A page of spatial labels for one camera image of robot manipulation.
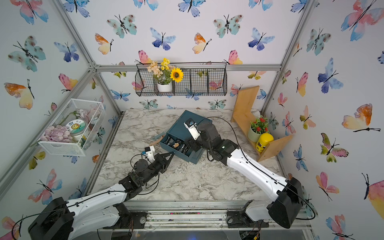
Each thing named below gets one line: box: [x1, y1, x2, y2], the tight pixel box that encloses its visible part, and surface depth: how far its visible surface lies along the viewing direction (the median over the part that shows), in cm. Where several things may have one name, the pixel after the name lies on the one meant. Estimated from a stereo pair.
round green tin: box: [66, 119, 87, 135], surface depth 67 cm
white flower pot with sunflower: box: [147, 58, 184, 92], surface depth 86 cm
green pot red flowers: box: [247, 117, 269, 143], surface depth 88 cm
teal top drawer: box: [159, 133, 195, 162], surface depth 82 cm
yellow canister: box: [255, 133, 274, 154], surface depth 86 cm
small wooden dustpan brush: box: [149, 131, 167, 146], surface depth 106 cm
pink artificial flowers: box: [40, 125, 73, 143], surface depth 61 cm
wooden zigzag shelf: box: [230, 86, 294, 163], surface depth 97 cm
